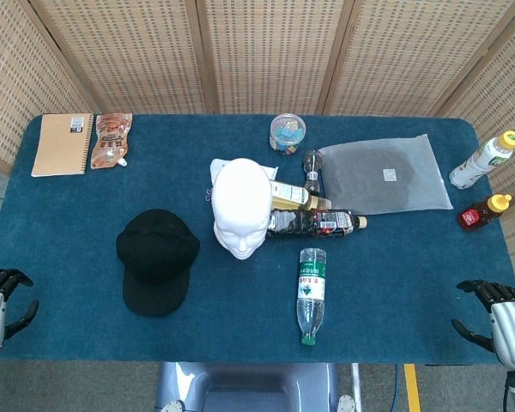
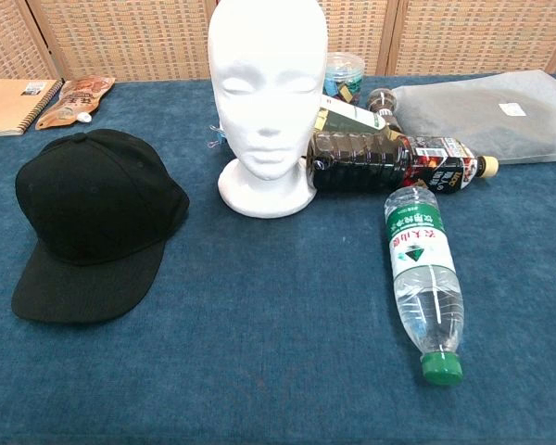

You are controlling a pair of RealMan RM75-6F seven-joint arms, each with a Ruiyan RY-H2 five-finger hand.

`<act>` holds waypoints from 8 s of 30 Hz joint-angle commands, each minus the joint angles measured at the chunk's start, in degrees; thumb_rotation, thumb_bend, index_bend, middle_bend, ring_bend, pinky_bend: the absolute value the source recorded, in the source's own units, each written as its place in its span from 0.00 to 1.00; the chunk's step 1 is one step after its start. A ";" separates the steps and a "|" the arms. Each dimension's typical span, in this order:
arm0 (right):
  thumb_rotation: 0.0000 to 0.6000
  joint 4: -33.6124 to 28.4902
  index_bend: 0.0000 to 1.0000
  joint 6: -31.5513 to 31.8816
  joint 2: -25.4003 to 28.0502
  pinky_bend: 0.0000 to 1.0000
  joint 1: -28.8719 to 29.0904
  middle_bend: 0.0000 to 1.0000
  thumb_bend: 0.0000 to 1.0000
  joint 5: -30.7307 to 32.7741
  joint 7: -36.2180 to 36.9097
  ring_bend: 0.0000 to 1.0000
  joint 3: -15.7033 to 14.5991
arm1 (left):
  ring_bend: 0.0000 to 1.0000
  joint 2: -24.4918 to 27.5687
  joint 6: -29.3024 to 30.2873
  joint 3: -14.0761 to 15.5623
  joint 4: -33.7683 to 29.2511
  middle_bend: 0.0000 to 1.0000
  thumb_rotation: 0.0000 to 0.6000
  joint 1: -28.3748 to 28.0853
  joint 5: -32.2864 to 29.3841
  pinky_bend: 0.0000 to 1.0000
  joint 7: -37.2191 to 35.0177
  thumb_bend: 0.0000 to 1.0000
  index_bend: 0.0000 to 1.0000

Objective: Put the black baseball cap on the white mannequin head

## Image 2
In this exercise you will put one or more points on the yellow tea bottle green label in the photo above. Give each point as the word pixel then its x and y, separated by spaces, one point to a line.
pixel 352 116

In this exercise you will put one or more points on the blue tablecloth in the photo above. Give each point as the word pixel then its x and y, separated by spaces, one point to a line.
pixel 259 324

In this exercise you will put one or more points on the woven bamboo folding screen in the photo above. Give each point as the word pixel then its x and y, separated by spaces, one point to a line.
pixel 120 37

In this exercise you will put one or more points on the clear water bottle green cap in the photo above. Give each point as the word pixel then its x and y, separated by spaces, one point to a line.
pixel 421 259

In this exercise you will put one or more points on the orange spout pouch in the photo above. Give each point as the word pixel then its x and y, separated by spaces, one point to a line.
pixel 74 99

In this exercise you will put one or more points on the clear tub of colourful clips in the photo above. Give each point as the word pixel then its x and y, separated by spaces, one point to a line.
pixel 345 79

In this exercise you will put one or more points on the white foam mannequin head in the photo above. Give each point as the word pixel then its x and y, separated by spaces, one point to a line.
pixel 266 92

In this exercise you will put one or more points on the translucent bag with dark cloth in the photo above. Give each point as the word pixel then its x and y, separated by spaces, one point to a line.
pixel 482 120

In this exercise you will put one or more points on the black baseball cap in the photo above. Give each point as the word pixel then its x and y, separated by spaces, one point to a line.
pixel 97 208

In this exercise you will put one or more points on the brown spiral notebook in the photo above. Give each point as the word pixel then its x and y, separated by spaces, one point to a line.
pixel 9 104

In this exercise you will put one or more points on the dark coffee bottle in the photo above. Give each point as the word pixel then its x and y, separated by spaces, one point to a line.
pixel 352 162

